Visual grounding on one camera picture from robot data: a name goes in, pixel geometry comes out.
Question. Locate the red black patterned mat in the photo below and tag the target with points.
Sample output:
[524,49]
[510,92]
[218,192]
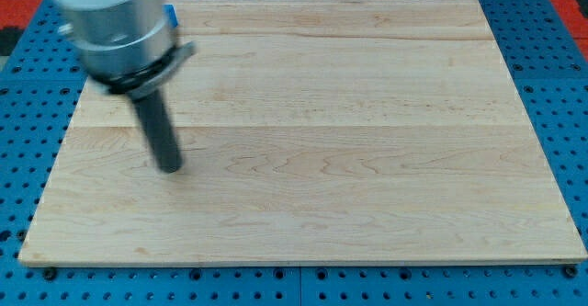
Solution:
[15,17]

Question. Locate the light wooden board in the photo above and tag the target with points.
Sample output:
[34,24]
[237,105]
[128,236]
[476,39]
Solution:
[314,133]

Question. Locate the blue block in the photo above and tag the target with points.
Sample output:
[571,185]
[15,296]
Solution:
[170,12]

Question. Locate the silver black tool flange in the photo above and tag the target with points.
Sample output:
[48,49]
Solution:
[142,83]

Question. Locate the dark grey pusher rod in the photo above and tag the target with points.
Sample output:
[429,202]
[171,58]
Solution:
[158,131]

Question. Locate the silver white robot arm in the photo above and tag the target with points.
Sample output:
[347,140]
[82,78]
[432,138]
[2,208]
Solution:
[131,48]

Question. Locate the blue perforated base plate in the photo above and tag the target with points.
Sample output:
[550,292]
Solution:
[544,43]

